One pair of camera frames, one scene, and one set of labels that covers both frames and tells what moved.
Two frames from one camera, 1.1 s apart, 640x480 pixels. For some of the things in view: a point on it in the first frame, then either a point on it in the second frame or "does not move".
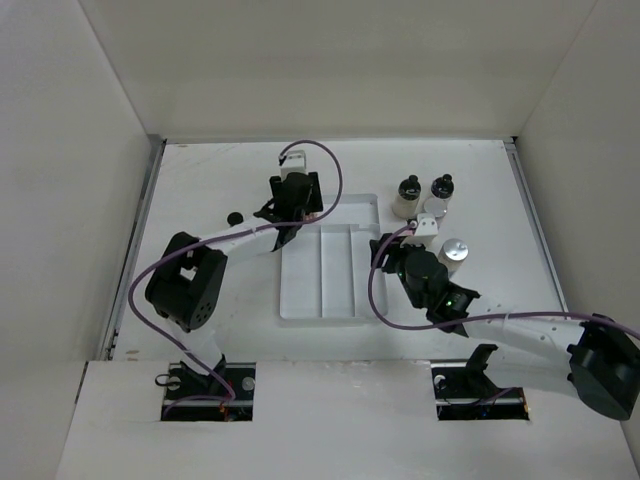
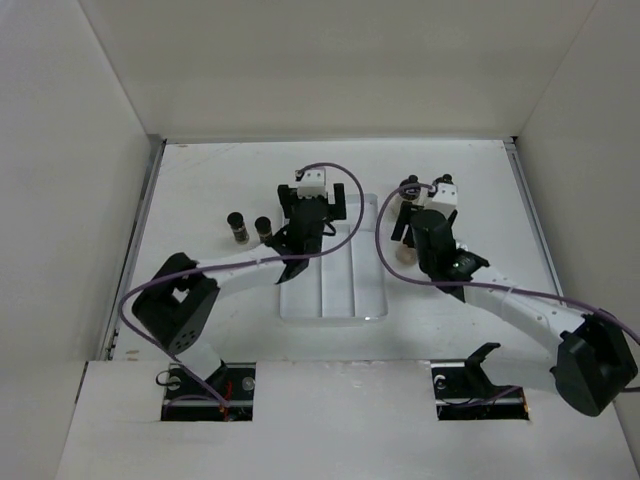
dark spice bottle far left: x=234 y=219 does not move
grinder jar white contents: x=409 y=189 does not move
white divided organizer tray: x=326 y=266 does not move
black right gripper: x=394 y=245 → x=403 y=220
